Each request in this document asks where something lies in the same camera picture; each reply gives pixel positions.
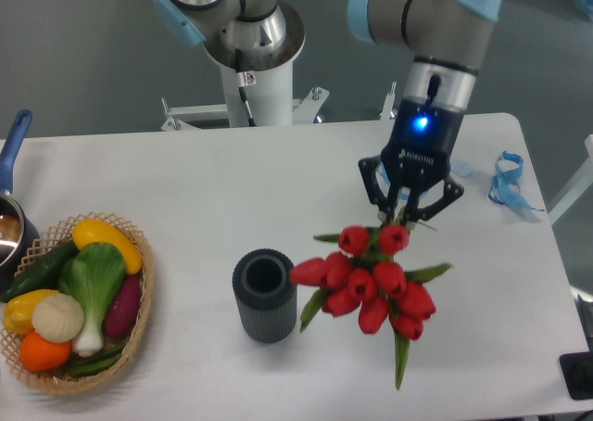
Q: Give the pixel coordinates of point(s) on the pale blue bottle cap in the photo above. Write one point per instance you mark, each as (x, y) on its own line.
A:
(461, 168)

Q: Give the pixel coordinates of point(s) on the purple sweet potato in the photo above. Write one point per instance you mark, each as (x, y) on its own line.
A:
(122, 314)

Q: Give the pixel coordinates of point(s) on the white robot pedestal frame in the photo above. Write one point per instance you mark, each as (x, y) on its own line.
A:
(252, 98)

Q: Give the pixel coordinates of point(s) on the tangled blue ribbon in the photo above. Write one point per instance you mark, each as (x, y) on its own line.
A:
(504, 188)

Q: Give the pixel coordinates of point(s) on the cream white garlic bulb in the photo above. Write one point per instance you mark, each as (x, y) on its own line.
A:
(58, 318)

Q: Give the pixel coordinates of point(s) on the blue handled saucepan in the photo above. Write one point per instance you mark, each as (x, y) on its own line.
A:
(17, 231)

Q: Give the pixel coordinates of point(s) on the blue ribbon strip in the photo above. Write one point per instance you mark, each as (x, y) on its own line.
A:
(384, 184)

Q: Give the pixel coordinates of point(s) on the yellow bell pepper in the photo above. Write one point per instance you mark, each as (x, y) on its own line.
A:
(18, 311)

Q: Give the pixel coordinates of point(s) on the green bok choy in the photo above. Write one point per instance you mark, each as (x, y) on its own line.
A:
(93, 279)

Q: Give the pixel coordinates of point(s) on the dark grey ribbed vase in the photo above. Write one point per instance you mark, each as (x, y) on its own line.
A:
(265, 297)

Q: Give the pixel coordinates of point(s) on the yellow squash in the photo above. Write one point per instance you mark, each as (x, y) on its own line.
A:
(92, 230)

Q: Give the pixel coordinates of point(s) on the green bean pods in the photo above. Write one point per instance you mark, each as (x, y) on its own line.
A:
(95, 364)

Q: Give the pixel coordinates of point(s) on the orange fruit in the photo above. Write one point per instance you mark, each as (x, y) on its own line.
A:
(38, 354)

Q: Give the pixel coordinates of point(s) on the red tulip bouquet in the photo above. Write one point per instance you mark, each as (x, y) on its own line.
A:
(362, 275)

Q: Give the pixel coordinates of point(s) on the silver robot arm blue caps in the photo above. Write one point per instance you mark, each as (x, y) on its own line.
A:
(255, 43)

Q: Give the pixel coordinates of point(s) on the dark green cucumber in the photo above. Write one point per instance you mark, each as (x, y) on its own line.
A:
(43, 273)

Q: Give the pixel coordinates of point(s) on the woven wicker basket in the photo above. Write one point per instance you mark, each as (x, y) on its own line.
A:
(56, 381)

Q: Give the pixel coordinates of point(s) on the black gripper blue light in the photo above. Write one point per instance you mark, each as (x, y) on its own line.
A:
(417, 157)

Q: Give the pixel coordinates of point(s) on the white frame bar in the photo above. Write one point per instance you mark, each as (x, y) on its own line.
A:
(574, 188)

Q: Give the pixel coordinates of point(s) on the black device at edge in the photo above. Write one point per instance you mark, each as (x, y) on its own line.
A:
(577, 374)

